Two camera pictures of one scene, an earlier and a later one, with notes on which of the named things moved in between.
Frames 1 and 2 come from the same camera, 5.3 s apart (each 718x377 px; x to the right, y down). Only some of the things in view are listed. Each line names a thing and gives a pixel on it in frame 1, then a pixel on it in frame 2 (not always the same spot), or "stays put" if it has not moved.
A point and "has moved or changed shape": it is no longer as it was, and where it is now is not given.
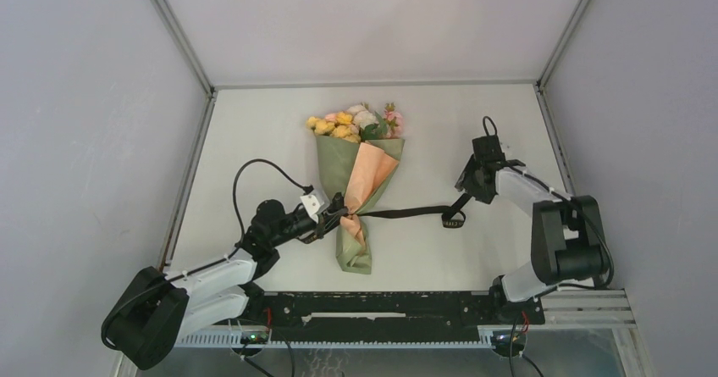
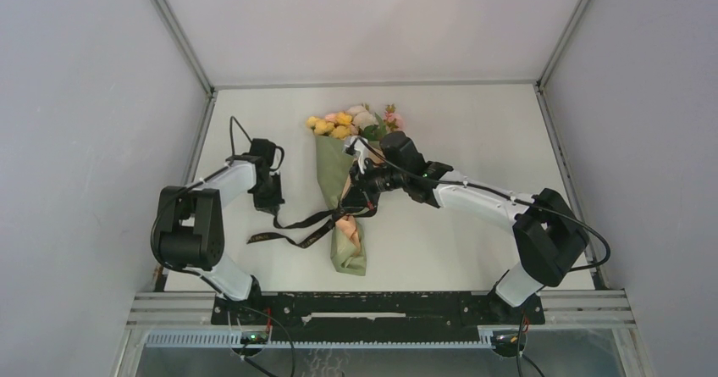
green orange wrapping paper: (356, 172) stays put
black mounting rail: (387, 316) stays put
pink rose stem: (394, 122) stays put
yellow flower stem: (339, 129) stays put
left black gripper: (328, 216) -> (269, 205)
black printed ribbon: (450, 217) has moved or changed shape
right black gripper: (466, 181) -> (360, 192)
